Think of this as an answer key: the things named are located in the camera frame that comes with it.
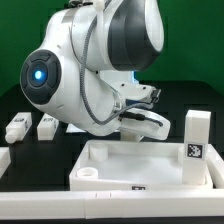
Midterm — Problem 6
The white front fence bar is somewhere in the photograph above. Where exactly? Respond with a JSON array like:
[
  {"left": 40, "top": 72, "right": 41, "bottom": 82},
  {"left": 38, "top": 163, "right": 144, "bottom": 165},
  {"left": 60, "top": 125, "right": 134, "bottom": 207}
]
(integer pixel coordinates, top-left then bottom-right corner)
[{"left": 0, "top": 189, "right": 224, "bottom": 220}]

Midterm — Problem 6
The white marker sheet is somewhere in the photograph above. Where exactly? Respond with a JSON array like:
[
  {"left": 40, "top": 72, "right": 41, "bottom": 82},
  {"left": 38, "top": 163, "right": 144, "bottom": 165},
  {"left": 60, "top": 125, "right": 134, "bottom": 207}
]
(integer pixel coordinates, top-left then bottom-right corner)
[{"left": 66, "top": 124, "right": 83, "bottom": 133}]

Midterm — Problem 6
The white desk top tray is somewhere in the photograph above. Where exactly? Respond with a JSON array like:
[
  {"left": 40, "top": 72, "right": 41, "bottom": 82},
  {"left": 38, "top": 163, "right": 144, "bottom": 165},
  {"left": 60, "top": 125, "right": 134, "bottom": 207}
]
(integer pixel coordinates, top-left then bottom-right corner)
[{"left": 69, "top": 140, "right": 224, "bottom": 191}]

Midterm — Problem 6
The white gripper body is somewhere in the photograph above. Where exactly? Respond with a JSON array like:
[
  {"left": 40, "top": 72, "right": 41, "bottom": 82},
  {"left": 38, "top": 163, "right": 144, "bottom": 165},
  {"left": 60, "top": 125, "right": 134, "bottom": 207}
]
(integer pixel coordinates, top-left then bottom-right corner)
[{"left": 113, "top": 82, "right": 171, "bottom": 140}]

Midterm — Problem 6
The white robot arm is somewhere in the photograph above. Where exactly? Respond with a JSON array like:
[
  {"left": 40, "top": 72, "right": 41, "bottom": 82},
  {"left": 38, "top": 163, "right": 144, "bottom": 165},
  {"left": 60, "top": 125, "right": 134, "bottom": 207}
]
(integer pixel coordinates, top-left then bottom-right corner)
[{"left": 20, "top": 0, "right": 170, "bottom": 140}]

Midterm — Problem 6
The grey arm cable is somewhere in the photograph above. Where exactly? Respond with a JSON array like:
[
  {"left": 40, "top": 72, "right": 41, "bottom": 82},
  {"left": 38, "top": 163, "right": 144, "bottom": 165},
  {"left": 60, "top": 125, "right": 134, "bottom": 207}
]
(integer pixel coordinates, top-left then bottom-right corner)
[{"left": 79, "top": 0, "right": 164, "bottom": 128}]

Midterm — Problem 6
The white left fence block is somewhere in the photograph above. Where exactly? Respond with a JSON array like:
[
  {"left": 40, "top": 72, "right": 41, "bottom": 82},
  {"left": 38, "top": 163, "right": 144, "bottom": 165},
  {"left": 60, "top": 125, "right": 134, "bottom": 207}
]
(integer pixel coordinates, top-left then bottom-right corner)
[{"left": 0, "top": 147, "right": 11, "bottom": 178}]

